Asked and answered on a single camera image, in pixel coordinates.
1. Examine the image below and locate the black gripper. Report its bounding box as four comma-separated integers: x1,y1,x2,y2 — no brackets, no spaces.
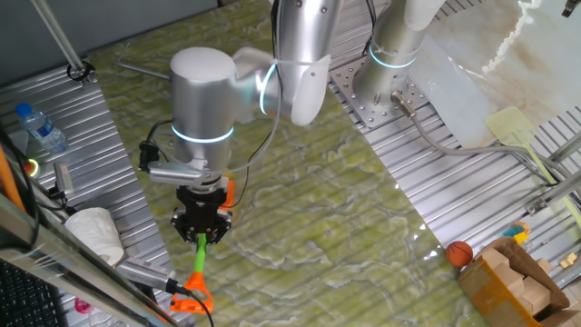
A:
170,183,233,247

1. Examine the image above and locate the orange shovel with green handle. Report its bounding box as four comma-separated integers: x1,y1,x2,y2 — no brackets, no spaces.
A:
170,178,236,315

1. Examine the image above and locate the white toilet paper roll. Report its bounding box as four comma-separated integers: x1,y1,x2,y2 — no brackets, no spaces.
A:
63,207,125,267

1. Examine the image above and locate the green marble pattern mat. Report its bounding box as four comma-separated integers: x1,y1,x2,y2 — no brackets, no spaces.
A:
88,0,492,327

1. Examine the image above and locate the black C-clamp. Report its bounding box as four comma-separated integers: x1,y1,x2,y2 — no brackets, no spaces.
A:
113,43,172,82

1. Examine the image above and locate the red round button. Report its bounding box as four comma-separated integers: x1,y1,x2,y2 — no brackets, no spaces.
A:
24,157,42,180

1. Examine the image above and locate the clear water bottle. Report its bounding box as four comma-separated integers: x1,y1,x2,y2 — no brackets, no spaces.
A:
15,102,70,154

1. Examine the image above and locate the black keyboard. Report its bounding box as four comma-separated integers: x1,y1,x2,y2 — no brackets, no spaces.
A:
0,261,61,327

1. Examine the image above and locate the orange pole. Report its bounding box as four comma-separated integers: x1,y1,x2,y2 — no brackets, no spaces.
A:
0,144,26,213

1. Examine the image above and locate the thin metal pole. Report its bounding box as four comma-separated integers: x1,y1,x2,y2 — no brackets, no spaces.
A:
30,0,93,89

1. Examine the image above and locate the small toy basketball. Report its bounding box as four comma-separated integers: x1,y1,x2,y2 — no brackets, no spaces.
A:
445,240,475,270

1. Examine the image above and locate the brown cardboard box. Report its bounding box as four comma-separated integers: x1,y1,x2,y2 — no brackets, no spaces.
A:
457,235,581,327

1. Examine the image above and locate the pale yellow fly swatter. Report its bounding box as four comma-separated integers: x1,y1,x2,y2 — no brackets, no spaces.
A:
484,105,581,228

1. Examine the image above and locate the white cloth cover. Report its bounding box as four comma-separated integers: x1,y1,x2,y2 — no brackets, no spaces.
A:
408,0,581,150

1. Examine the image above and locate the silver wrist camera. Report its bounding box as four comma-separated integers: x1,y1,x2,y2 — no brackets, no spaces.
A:
147,161,206,187

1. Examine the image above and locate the black usb cable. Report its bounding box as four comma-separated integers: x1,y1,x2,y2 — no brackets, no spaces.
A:
170,280,215,327

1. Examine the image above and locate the ribbed silver depth camera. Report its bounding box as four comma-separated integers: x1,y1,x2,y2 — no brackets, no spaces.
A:
115,256,178,295

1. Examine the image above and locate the small silver camera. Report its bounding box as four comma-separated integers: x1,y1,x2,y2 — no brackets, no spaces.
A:
53,162,75,200

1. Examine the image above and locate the aluminium frame rail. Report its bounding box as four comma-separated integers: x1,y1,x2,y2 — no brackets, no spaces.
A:
0,193,183,327

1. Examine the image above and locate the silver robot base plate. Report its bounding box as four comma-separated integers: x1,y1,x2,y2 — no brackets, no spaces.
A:
329,56,432,130

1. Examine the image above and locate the thick grey cable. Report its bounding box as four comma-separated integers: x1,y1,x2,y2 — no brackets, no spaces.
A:
389,89,574,183

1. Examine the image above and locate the black cable bundle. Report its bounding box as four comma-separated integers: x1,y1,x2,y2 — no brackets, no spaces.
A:
360,0,379,58

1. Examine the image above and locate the aluminium frame bar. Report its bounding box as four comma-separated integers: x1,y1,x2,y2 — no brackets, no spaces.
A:
547,131,581,164
525,170,581,217

